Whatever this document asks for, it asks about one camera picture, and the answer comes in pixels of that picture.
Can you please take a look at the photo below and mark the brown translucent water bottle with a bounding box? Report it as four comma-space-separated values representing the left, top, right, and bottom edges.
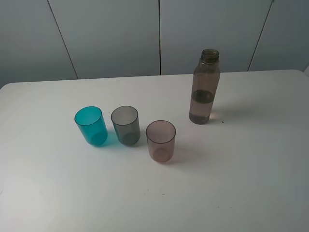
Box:
189, 49, 220, 125

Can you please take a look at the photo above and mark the pink translucent plastic cup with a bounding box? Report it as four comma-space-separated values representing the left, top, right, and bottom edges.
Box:
146, 120, 176, 163

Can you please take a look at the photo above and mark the grey translucent plastic cup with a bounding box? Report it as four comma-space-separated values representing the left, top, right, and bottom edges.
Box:
111, 106, 140, 146

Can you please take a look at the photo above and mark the teal translucent plastic cup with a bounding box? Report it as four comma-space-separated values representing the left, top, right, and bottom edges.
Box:
74, 106, 108, 146

